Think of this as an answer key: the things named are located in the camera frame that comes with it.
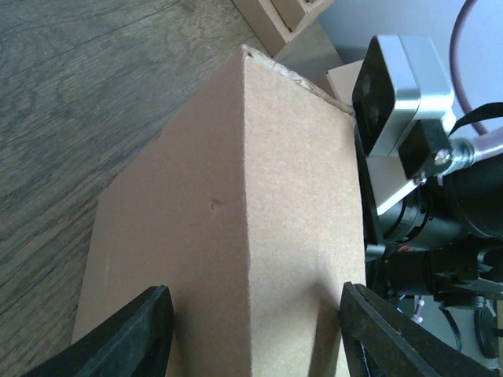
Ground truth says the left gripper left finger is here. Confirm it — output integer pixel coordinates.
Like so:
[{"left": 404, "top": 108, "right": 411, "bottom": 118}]
[{"left": 25, "top": 286, "right": 174, "bottom": 376}]

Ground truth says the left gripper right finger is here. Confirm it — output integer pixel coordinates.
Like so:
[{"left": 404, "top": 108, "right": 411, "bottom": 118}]
[{"left": 340, "top": 282, "right": 487, "bottom": 376}]

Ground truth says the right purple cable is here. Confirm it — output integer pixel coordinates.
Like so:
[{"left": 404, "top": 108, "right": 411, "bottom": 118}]
[{"left": 450, "top": 0, "right": 503, "bottom": 162}]

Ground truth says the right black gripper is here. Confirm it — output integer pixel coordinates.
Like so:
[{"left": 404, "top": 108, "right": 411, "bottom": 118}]
[{"left": 355, "top": 137, "right": 502, "bottom": 309}]

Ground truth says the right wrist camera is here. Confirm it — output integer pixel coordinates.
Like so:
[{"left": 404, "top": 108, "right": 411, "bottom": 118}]
[{"left": 352, "top": 35, "right": 456, "bottom": 215}]

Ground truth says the cardboard box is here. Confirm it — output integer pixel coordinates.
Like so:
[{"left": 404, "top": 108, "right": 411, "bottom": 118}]
[{"left": 73, "top": 46, "right": 365, "bottom": 376}]

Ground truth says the folded box top stack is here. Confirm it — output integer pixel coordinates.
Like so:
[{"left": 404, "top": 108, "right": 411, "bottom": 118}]
[{"left": 325, "top": 60, "right": 363, "bottom": 105}]

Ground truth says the folded boxes lower stack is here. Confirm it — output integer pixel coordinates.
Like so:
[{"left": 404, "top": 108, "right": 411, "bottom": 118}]
[{"left": 233, "top": 0, "right": 334, "bottom": 57}]

